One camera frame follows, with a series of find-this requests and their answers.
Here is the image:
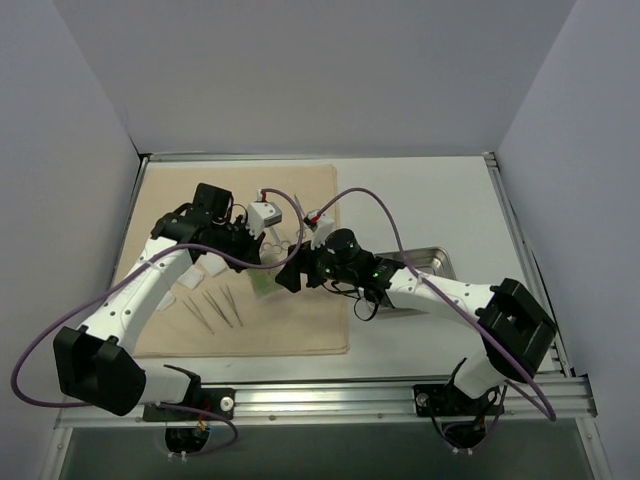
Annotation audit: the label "long steel scissors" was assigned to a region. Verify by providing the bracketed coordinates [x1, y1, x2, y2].
[269, 227, 291, 254]

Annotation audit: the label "steel hemostat forceps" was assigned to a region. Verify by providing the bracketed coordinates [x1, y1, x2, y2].
[294, 195, 306, 239]

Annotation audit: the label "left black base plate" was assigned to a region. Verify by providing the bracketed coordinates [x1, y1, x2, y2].
[142, 388, 235, 422]

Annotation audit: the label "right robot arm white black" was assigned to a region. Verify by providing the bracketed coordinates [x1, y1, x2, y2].
[276, 229, 557, 413]

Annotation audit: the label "steel tweezers middle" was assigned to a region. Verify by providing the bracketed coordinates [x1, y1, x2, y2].
[202, 291, 233, 328]

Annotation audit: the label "aluminium right side rail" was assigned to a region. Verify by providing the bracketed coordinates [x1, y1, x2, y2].
[481, 151, 576, 377]

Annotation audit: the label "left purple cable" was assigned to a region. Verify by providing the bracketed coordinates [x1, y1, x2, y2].
[10, 187, 301, 457]

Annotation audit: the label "small steel scissors middle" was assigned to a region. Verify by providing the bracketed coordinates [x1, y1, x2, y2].
[261, 242, 282, 255]

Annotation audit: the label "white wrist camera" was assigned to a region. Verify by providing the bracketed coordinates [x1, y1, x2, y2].
[303, 210, 335, 250]
[246, 189, 282, 239]

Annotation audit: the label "purple cable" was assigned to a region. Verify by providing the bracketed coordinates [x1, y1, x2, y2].
[10, 187, 301, 457]
[305, 186, 557, 450]

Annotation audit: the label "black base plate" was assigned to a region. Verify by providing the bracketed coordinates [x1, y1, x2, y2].
[412, 382, 504, 417]
[142, 388, 235, 422]

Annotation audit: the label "steel tweezers left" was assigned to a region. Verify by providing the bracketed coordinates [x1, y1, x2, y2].
[182, 301, 215, 335]

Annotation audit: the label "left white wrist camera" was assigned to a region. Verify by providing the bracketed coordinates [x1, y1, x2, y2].
[246, 189, 282, 239]

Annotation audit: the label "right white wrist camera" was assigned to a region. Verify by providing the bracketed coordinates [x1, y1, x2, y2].
[303, 210, 335, 250]

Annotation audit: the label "steel tweezers right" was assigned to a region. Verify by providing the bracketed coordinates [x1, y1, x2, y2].
[222, 285, 243, 326]

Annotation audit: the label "white gauze pad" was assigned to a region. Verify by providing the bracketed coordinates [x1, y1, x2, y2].
[155, 291, 176, 312]
[177, 265, 204, 290]
[199, 253, 227, 277]

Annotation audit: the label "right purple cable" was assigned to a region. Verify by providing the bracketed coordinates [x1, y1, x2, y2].
[305, 186, 557, 450]

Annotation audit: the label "steel tweezers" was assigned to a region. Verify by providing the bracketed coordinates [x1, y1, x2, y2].
[202, 291, 233, 328]
[222, 285, 243, 326]
[182, 301, 215, 335]

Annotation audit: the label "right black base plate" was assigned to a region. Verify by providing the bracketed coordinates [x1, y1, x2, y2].
[412, 382, 504, 417]

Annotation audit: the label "aluminium front rail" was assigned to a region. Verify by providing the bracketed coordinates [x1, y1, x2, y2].
[55, 375, 597, 428]

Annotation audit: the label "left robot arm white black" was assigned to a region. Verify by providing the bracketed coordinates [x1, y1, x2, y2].
[53, 183, 281, 419]

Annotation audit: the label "beige cloth mat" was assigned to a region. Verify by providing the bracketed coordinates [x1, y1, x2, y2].
[116, 165, 349, 357]

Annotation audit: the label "green glove packet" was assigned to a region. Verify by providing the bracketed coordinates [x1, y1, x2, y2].
[246, 250, 284, 299]

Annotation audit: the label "stainless steel tray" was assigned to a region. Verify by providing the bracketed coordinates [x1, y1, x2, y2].
[372, 245, 451, 317]

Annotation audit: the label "aluminium rail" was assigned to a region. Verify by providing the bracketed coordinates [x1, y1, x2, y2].
[481, 151, 576, 377]
[55, 375, 597, 428]

